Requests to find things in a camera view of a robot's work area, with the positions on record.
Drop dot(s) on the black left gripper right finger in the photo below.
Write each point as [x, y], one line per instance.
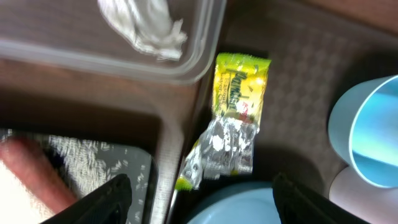
[299, 204]

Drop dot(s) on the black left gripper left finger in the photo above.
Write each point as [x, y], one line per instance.
[108, 204]

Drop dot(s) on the dark blue plate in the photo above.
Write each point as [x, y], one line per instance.
[243, 203]

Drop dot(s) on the orange carrot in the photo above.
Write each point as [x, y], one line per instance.
[28, 162]

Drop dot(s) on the light blue bowl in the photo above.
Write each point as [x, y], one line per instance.
[362, 129]

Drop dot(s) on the yellow green snack wrapper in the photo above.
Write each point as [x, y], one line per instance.
[239, 86]

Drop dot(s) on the white napkin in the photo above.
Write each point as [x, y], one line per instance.
[147, 26]

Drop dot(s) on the black tray with rice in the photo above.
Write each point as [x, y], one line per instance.
[86, 164]

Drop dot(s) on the dark brown tray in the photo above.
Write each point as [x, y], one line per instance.
[316, 55]

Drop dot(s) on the clear plastic bin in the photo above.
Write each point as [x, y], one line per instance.
[75, 35]

